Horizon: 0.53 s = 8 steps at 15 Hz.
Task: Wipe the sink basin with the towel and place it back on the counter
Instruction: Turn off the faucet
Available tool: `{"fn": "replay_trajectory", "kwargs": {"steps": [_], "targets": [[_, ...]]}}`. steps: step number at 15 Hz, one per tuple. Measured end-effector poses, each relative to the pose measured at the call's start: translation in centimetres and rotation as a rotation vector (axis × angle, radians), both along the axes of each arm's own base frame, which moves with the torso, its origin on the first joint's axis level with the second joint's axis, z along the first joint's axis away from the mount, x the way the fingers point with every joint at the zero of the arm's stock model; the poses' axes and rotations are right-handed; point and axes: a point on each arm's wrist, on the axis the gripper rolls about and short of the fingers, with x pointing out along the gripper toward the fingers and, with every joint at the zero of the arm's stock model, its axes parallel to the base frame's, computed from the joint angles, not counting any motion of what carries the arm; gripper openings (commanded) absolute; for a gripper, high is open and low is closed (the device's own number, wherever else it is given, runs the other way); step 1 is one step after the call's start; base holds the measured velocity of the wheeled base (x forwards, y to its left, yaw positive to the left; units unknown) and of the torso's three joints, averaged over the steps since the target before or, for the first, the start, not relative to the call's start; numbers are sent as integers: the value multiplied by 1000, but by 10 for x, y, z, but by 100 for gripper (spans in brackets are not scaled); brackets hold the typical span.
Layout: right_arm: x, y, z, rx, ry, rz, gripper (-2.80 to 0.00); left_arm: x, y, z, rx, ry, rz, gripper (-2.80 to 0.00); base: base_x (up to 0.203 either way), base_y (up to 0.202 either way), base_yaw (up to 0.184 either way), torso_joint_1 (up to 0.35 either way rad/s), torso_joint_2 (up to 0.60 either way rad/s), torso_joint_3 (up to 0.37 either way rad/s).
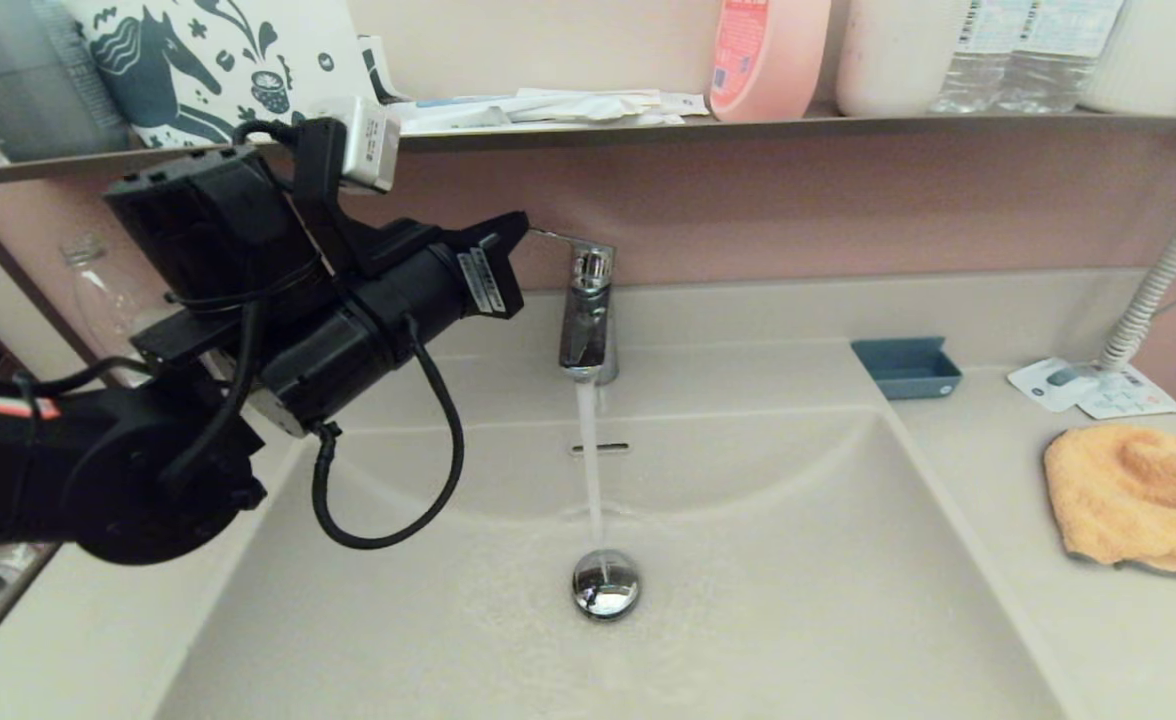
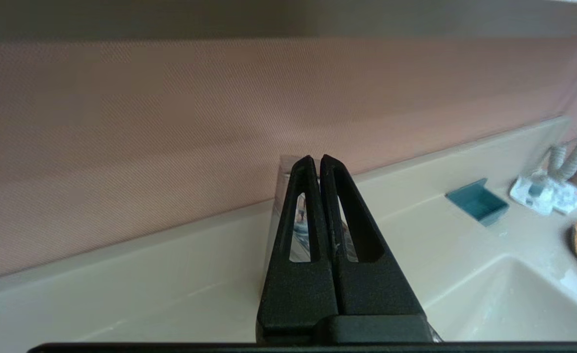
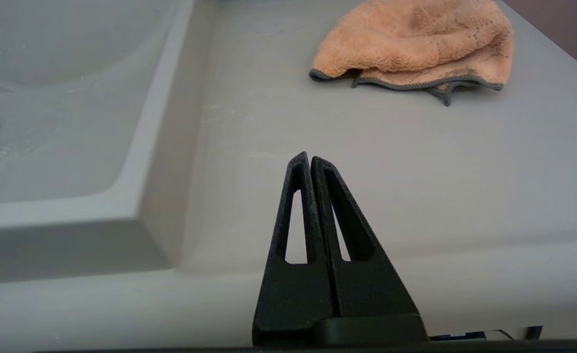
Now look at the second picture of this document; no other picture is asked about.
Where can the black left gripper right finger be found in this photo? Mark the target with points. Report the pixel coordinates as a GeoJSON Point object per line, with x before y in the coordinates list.
{"type": "Point", "coordinates": [372, 289]}

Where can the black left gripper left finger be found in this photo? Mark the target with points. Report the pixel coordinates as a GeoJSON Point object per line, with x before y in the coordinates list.
{"type": "Point", "coordinates": [293, 294]}

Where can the chrome sink faucet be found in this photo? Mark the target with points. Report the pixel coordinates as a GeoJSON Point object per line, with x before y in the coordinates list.
{"type": "Point", "coordinates": [300, 230]}

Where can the beige sink basin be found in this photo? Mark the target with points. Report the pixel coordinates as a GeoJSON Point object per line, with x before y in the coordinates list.
{"type": "Point", "coordinates": [514, 304]}

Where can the blue soap dish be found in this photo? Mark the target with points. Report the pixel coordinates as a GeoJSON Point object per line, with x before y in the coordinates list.
{"type": "Point", "coordinates": [480, 206]}

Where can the white card with grey print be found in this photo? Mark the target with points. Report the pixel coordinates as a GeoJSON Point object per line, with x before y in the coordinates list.
{"type": "Point", "coordinates": [534, 193]}

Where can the white paper leaflet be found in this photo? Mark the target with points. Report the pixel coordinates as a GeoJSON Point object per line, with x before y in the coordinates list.
{"type": "Point", "coordinates": [573, 198]}

